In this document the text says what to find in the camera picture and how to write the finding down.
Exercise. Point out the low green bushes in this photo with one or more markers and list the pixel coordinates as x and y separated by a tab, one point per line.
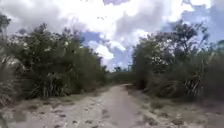
119	76

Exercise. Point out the dense green bushes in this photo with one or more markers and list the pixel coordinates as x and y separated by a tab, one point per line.
56	66
173	66

